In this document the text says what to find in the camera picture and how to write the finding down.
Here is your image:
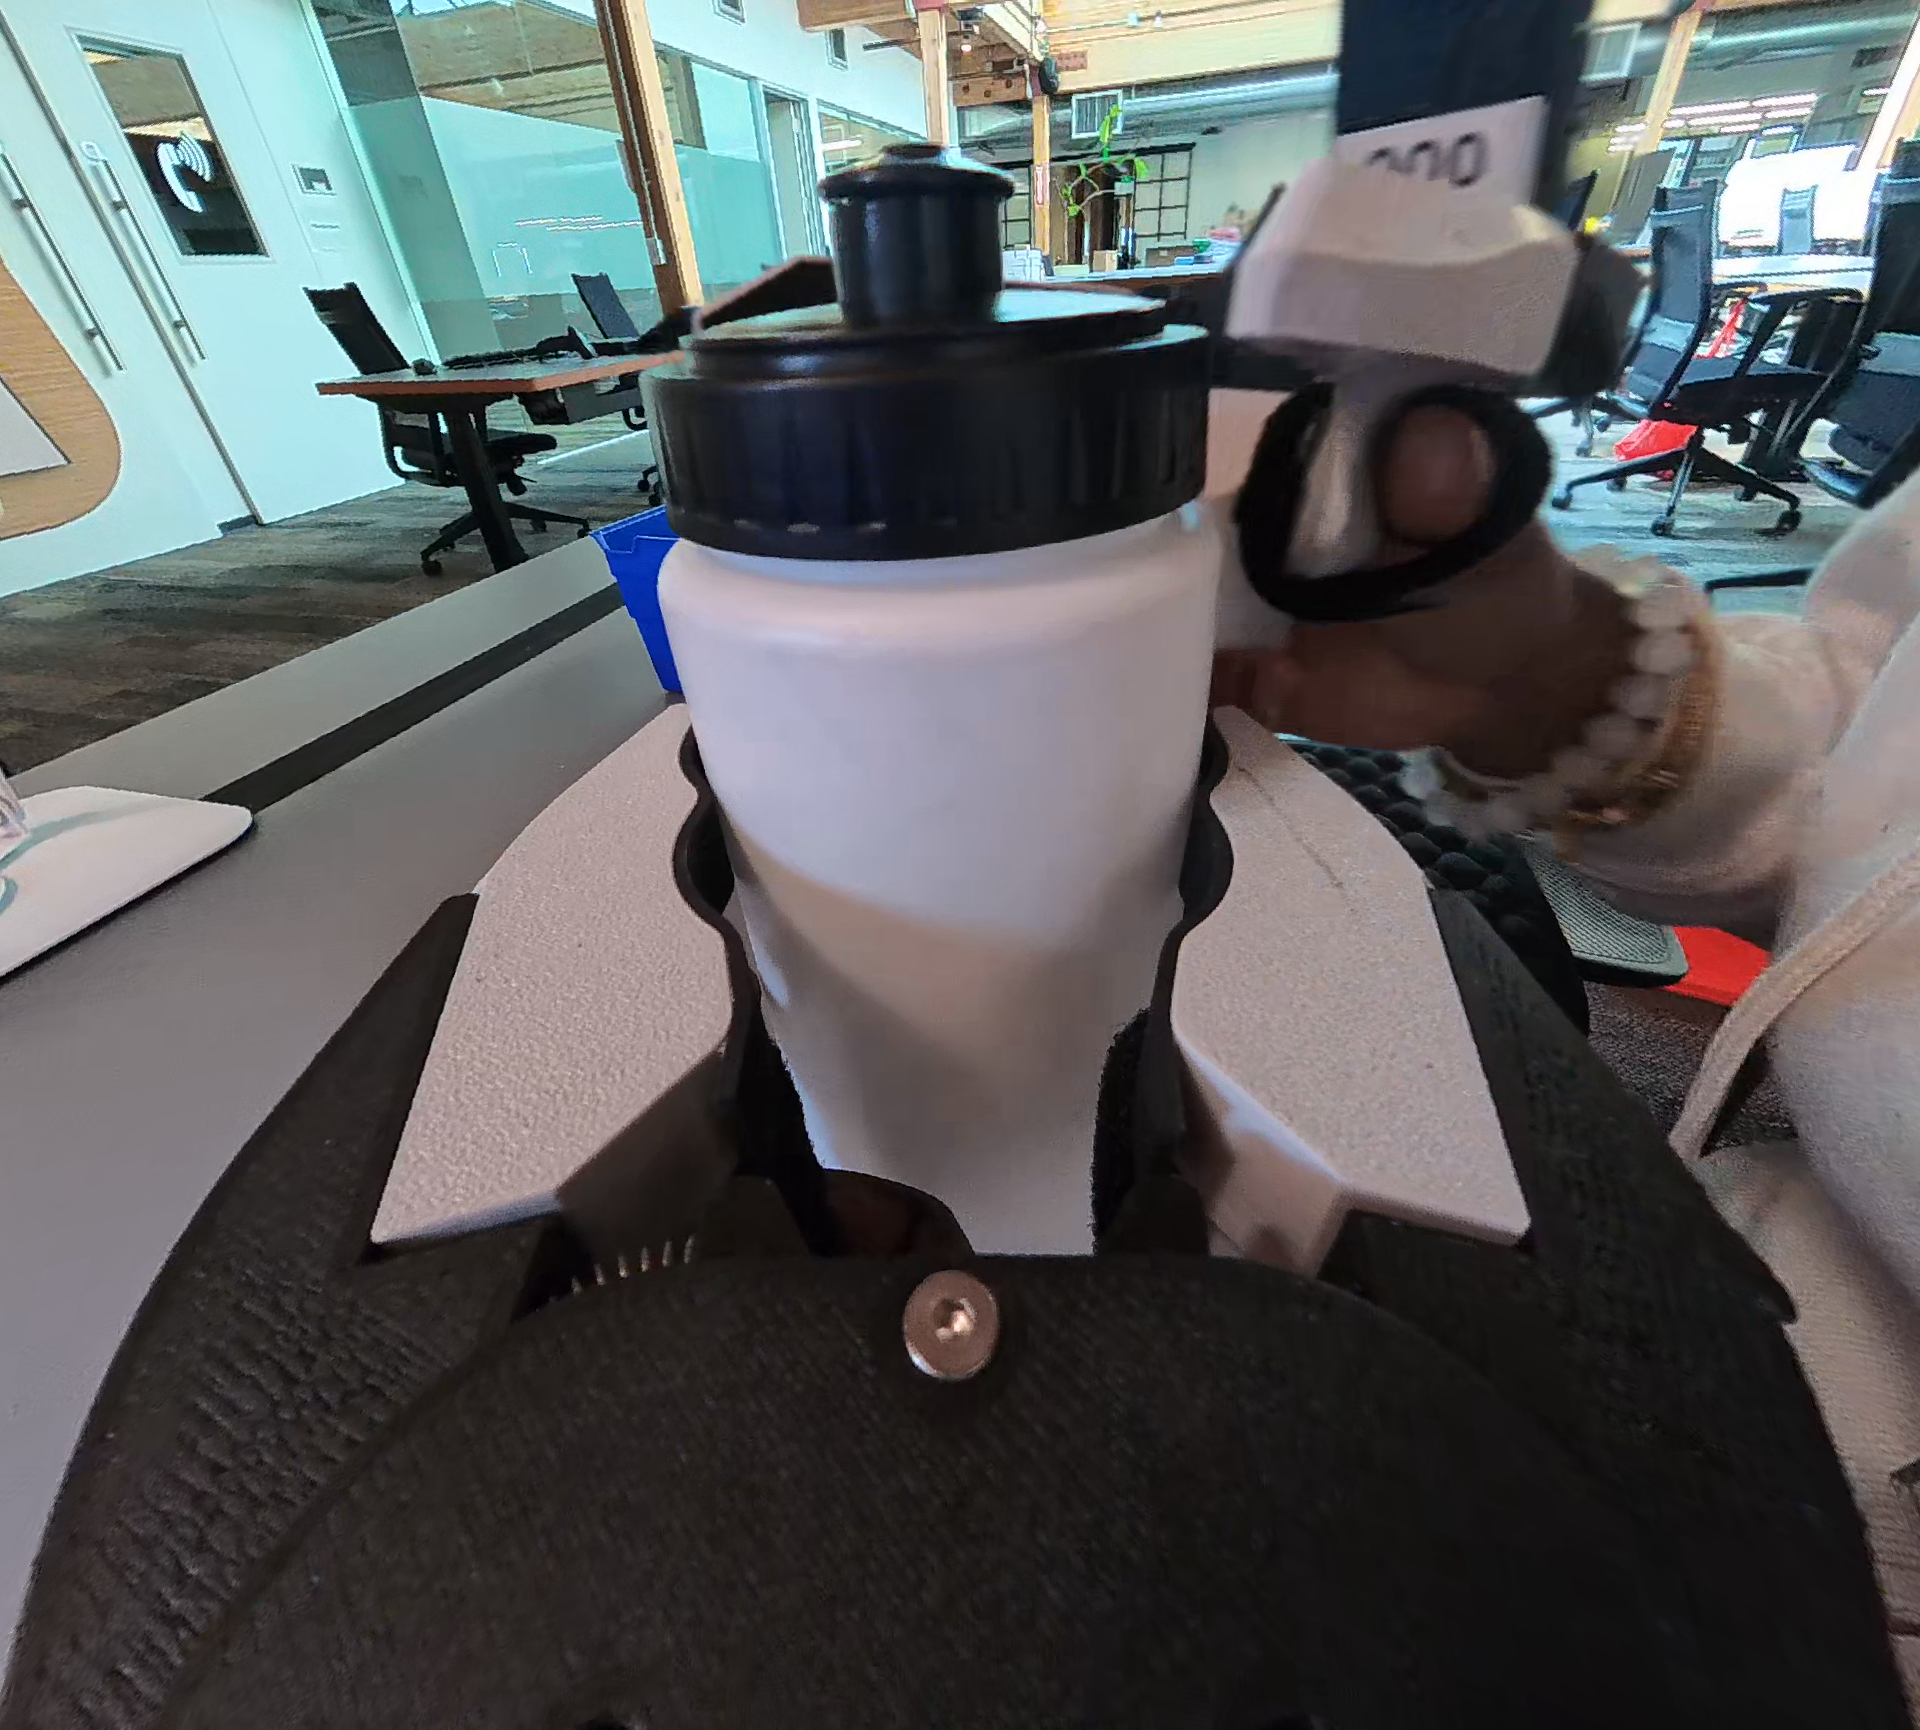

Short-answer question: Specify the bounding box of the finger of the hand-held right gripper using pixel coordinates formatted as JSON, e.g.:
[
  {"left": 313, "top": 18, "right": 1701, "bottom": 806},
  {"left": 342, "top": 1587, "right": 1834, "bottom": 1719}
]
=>
[
  {"left": 1185, "top": 167, "right": 1583, "bottom": 397},
  {"left": 692, "top": 253, "right": 841, "bottom": 338}
]

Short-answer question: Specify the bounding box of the grey mesh office chair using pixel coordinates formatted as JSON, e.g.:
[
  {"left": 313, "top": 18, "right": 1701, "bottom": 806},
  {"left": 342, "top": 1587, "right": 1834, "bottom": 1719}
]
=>
[{"left": 1521, "top": 845, "right": 1688, "bottom": 990}]

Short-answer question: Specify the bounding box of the white beaded bracelet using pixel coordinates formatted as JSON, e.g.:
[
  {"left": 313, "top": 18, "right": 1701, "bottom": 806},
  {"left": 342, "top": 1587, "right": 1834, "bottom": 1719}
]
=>
[{"left": 1409, "top": 553, "right": 1711, "bottom": 841}]

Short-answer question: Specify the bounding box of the black round pad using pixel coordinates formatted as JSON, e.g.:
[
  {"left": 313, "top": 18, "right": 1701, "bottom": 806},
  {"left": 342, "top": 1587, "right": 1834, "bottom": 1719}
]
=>
[{"left": 1305, "top": 740, "right": 1590, "bottom": 1011}]

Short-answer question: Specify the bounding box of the wood-top office desk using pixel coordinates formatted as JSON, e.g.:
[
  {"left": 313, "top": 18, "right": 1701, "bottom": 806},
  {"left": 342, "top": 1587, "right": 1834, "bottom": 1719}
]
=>
[{"left": 313, "top": 351, "right": 677, "bottom": 570}]

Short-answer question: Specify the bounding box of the person's left hand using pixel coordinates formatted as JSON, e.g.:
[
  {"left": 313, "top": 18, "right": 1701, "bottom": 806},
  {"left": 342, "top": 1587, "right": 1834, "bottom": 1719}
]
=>
[{"left": 822, "top": 1168, "right": 963, "bottom": 1258}]

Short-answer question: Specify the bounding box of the blue plastic bin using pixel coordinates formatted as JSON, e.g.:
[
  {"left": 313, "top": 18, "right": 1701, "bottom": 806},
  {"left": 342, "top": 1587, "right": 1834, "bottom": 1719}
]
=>
[{"left": 591, "top": 515, "right": 684, "bottom": 693}]

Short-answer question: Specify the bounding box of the black bottle lid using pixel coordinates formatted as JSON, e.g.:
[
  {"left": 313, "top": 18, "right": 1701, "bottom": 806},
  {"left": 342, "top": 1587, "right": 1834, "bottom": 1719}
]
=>
[{"left": 641, "top": 144, "right": 1211, "bottom": 550}]

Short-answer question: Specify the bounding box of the instruction sign stand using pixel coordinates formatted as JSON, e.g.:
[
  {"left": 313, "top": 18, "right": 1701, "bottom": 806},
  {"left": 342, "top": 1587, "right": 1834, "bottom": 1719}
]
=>
[{"left": 0, "top": 261, "right": 251, "bottom": 981}]

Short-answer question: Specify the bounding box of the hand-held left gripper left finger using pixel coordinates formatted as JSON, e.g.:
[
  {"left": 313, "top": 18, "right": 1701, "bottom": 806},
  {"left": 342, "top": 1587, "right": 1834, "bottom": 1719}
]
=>
[{"left": 368, "top": 707, "right": 766, "bottom": 1258}]

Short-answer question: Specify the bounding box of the gold bracelet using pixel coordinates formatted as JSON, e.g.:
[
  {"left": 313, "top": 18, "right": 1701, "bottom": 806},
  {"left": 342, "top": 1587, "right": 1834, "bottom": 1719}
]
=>
[{"left": 1551, "top": 650, "right": 1719, "bottom": 855}]

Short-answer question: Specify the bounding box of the row of black office chairs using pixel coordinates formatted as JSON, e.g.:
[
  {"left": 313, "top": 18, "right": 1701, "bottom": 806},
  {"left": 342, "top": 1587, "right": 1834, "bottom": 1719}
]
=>
[{"left": 1551, "top": 142, "right": 1920, "bottom": 540}]

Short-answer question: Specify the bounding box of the green potted plant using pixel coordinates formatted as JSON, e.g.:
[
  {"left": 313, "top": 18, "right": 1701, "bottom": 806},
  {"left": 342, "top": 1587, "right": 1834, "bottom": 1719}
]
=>
[{"left": 1058, "top": 101, "right": 1147, "bottom": 261}]

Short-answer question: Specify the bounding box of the white door with window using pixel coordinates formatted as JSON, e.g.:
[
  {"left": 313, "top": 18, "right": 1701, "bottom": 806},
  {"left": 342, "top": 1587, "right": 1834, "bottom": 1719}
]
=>
[{"left": 0, "top": 0, "right": 323, "bottom": 561}]

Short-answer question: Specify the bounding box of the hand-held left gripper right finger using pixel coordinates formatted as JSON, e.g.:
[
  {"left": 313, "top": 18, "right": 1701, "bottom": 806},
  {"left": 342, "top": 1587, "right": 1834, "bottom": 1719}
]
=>
[{"left": 1162, "top": 707, "right": 1534, "bottom": 1275}]

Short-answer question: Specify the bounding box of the wooden column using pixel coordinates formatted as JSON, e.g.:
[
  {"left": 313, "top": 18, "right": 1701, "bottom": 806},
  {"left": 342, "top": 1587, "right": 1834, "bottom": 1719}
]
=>
[{"left": 546, "top": 0, "right": 706, "bottom": 316}]

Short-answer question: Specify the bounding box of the white plastic bottle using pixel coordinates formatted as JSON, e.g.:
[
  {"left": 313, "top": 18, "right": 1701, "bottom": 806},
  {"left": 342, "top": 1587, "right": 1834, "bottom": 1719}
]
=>
[{"left": 655, "top": 500, "right": 1224, "bottom": 1258}]

